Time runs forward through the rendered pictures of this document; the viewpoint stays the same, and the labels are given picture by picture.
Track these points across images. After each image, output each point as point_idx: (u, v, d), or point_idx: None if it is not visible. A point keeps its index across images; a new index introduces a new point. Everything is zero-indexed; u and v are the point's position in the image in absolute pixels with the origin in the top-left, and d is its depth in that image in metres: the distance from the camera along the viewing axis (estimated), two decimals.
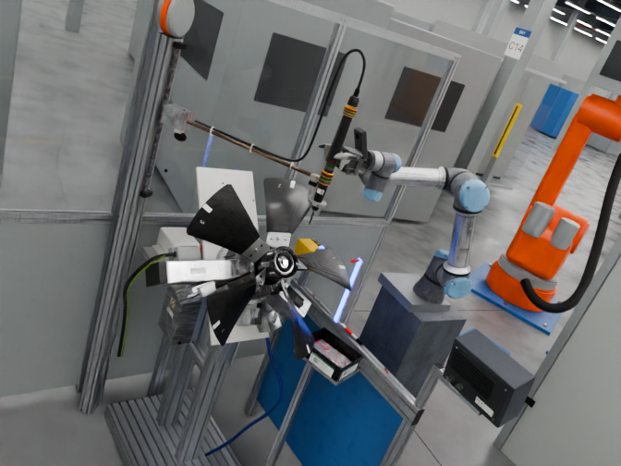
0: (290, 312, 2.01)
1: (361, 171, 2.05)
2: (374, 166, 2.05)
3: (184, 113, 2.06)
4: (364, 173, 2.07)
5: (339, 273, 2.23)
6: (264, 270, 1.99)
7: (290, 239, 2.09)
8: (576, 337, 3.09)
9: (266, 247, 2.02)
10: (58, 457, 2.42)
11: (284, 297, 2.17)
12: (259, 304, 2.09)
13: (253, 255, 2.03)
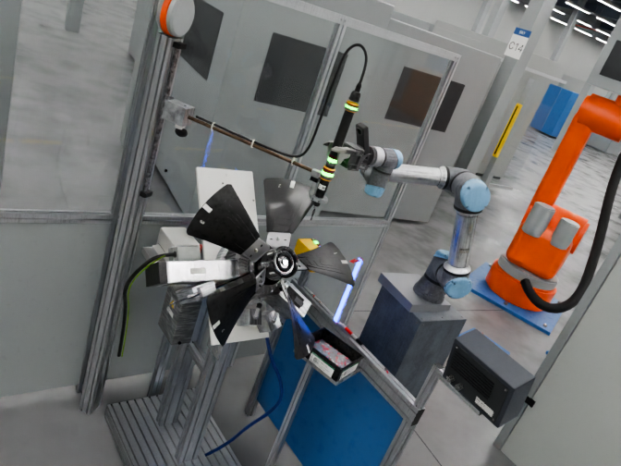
0: (290, 312, 2.01)
1: (363, 166, 2.05)
2: (376, 162, 2.05)
3: (185, 108, 2.05)
4: (366, 168, 2.06)
5: (342, 268, 2.23)
6: (264, 270, 1.99)
7: (290, 239, 2.09)
8: (576, 337, 3.09)
9: (266, 247, 2.02)
10: (58, 457, 2.42)
11: (284, 297, 2.17)
12: (259, 304, 2.09)
13: (253, 255, 2.03)
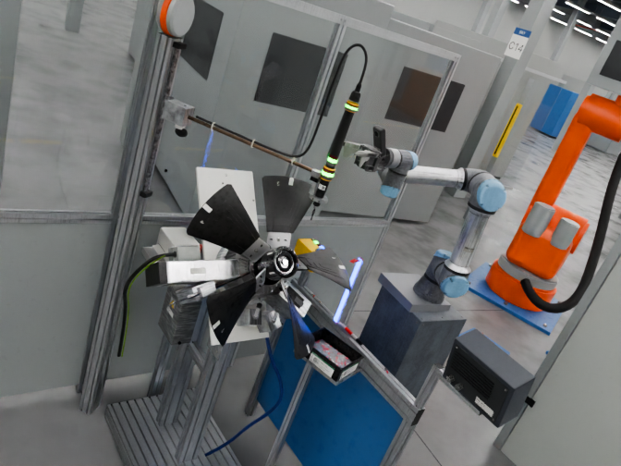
0: (245, 282, 1.91)
1: (380, 168, 2.10)
2: (392, 164, 2.10)
3: (185, 108, 2.05)
4: (383, 170, 2.12)
5: (302, 342, 2.04)
6: (268, 246, 2.02)
7: (302, 270, 2.10)
8: (576, 337, 3.09)
9: (286, 245, 2.08)
10: (58, 457, 2.42)
11: (284, 297, 2.17)
12: (259, 304, 2.09)
13: (272, 241, 2.10)
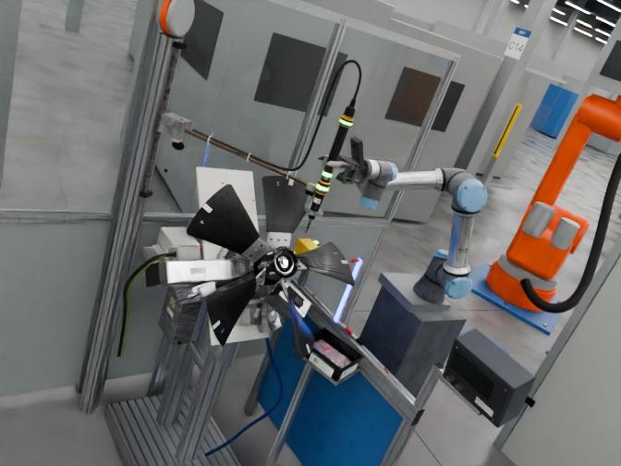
0: (245, 282, 1.91)
1: (358, 180, 2.07)
2: (371, 176, 2.07)
3: (181, 122, 2.07)
4: (360, 182, 2.08)
5: (302, 342, 2.04)
6: (268, 246, 2.02)
7: (302, 270, 2.10)
8: (576, 337, 3.09)
9: (286, 245, 2.08)
10: (58, 457, 2.42)
11: (284, 297, 2.17)
12: (259, 304, 2.09)
13: (272, 241, 2.10)
